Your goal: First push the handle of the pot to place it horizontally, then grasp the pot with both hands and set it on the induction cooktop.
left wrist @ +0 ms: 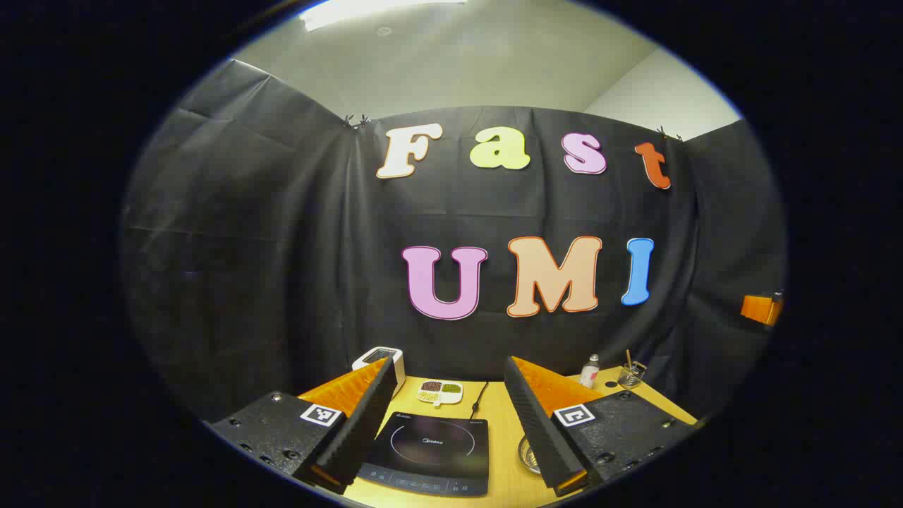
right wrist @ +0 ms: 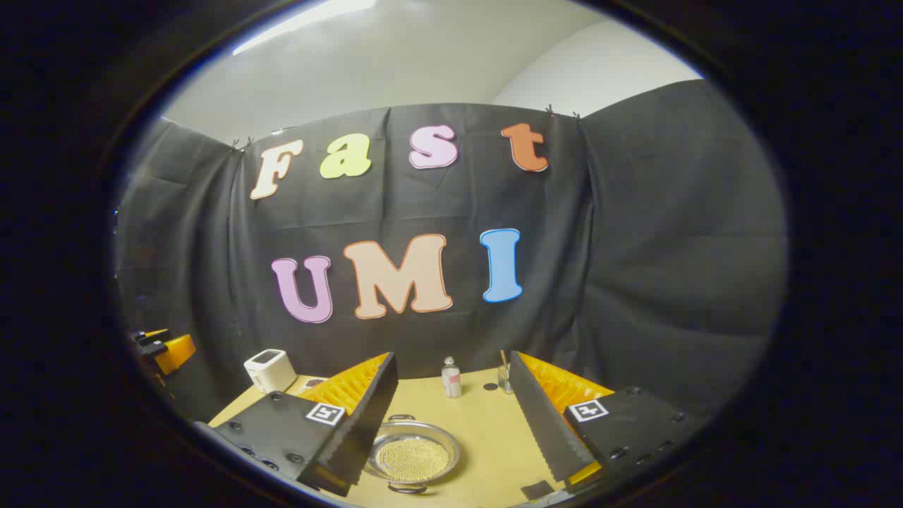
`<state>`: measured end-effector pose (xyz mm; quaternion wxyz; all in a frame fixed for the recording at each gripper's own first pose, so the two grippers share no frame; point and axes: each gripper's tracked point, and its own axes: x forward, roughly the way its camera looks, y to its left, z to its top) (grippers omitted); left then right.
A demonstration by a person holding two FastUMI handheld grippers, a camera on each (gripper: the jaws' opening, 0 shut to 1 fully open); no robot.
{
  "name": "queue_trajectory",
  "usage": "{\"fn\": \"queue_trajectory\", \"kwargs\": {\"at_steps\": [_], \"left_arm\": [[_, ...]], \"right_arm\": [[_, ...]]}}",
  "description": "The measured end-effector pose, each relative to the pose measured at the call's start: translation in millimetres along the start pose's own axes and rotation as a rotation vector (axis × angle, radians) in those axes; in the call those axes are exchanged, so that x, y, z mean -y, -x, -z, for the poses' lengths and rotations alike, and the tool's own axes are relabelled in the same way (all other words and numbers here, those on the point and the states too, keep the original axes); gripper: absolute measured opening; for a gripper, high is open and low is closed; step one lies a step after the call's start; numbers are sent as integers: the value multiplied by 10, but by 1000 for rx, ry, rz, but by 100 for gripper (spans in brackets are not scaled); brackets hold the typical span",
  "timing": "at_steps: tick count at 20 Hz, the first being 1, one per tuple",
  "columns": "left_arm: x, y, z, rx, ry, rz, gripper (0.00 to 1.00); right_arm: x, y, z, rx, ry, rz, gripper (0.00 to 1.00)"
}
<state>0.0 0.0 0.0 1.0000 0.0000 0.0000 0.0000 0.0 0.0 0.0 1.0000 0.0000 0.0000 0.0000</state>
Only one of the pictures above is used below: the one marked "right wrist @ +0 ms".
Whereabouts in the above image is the steel pot with black handles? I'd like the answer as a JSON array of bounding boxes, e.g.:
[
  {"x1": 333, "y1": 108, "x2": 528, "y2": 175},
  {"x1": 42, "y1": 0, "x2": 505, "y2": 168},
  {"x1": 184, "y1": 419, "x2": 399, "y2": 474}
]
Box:
[{"x1": 363, "y1": 414, "x2": 463, "y2": 495}]

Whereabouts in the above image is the white toaster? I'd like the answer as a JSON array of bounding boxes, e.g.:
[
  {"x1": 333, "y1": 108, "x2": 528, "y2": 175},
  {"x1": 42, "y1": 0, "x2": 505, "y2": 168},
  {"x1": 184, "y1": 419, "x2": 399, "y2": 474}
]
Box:
[{"x1": 243, "y1": 349, "x2": 298, "y2": 394}]

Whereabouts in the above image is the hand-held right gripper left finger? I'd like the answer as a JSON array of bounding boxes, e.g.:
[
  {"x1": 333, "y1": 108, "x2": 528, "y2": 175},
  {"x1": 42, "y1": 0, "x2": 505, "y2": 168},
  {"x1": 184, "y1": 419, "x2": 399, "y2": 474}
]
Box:
[{"x1": 194, "y1": 351, "x2": 399, "y2": 498}]

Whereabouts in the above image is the heap of yellow soybeans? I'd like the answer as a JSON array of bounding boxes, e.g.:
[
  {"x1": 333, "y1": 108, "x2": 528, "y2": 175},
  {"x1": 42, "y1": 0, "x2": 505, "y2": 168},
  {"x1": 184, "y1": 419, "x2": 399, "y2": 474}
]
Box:
[{"x1": 375, "y1": 437, "x2": 451, "y2": 483}]

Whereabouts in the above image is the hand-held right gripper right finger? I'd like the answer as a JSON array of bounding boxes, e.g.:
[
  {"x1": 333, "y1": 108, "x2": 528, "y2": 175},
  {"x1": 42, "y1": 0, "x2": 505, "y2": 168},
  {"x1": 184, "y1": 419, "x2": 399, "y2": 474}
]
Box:
[{"x1": 508, "y1": 351, "x2": 696, "y2": 488}]

